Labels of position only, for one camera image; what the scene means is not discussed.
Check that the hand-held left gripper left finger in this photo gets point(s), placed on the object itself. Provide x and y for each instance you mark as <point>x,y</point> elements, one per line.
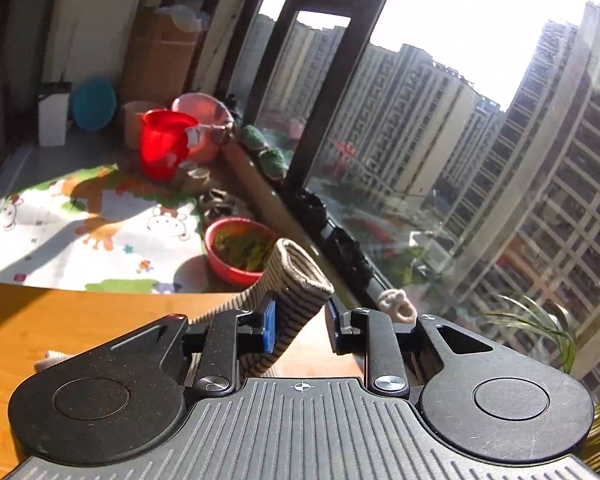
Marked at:
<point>268,327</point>

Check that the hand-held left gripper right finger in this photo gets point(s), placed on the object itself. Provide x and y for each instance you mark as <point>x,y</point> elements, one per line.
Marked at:
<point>332,330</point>

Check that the striped knit garment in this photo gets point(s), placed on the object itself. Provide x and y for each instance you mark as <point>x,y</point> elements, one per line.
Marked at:
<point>295,290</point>

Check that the red bowl of greens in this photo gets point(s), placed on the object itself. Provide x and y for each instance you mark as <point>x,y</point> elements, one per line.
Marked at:
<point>230,265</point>

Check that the black shoe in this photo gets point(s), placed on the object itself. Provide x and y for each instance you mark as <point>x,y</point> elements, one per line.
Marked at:
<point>311,207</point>
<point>347,255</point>

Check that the brown patterned shoe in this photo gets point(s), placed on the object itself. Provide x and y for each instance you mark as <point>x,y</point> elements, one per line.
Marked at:
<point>217,205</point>

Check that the tan boot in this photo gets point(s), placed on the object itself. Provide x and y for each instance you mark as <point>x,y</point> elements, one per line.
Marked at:
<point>187,172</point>
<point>200,182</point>

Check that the green fuzzy slipper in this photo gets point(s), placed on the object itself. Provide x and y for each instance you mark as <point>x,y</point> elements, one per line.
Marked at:
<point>274,161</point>
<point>252,136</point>

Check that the red plastic bucket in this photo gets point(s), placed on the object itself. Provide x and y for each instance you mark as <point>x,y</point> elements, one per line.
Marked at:
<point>165,145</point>

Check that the colourful cartoon play mat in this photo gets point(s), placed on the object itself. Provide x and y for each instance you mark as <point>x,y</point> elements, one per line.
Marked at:
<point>80,230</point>

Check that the green potted plant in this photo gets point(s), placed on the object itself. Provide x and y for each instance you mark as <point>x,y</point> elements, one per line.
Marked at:
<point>560,330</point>

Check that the pink plastic basin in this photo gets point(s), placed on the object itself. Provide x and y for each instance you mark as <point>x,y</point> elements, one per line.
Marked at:
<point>200,107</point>

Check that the beige plastic bucket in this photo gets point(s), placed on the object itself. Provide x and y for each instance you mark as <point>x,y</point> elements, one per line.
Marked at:
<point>132,127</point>

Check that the tall cardboard box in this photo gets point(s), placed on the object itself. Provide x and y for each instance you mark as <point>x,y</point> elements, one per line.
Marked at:
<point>155,60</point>

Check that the white trash bin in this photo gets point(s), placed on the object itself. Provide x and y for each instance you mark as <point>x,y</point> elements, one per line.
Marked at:
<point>54,120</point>

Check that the clear plastic bag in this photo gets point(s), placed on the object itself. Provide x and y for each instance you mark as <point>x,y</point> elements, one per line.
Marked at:
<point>182,16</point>

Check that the black window frame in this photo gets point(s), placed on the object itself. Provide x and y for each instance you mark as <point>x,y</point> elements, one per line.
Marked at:
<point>330,85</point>

